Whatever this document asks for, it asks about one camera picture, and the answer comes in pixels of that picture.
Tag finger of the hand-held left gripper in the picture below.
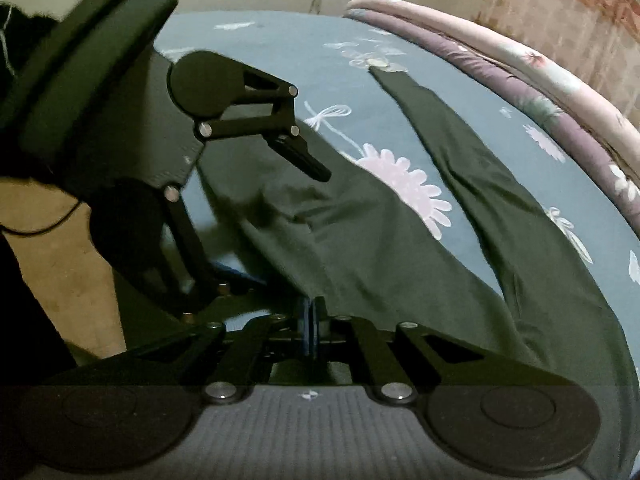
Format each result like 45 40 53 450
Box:
164 187 281 323
197 61 332 182

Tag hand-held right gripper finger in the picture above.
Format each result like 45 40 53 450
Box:
313 297 576 405
65 297 313 405

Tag dark green pants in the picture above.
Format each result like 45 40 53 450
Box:
197 66 640 461

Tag blue floral bed sheet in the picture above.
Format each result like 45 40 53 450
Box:
150 10 640 480

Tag purple floral quilt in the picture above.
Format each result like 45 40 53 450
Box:
345 7 640 241

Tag pink patterned curtain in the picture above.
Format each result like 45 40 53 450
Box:
480 0 640 121

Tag thin black cable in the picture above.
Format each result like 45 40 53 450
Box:
0 199 90 237

